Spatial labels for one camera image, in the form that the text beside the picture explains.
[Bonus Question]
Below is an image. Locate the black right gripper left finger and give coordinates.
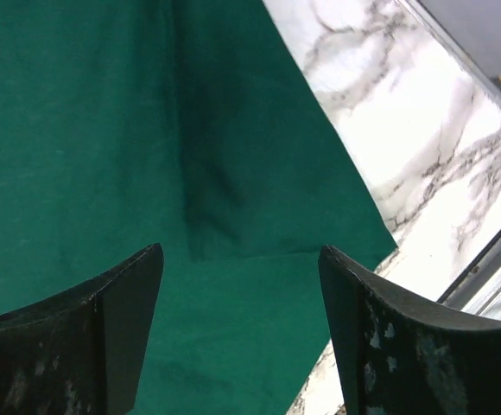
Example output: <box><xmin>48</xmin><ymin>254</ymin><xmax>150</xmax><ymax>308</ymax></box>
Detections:
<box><xmin>0</xmin><ymin>244</ymin><xmax>164</xmax><ymax>414</ymax></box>

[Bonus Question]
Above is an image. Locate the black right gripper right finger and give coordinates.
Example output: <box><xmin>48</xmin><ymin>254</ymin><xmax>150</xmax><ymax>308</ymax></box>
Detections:
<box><xmin>318</xmin><ymin>246</ymin><xmax>501</xmax><ymax>415</ymax></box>

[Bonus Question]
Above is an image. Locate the dark green surgical drape cloth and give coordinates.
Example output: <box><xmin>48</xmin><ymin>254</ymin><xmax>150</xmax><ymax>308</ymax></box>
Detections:
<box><xmin>0</xmin><ymin>1</ymin><xmax>395</xmax><ymax>414</ymax></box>

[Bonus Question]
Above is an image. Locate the aluminium front rail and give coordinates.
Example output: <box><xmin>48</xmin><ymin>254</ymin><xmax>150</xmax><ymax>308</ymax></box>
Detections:
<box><xmin>437</xmin><ymin>229</ymin><xmax>501</xmax><ymax>321</ymax></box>

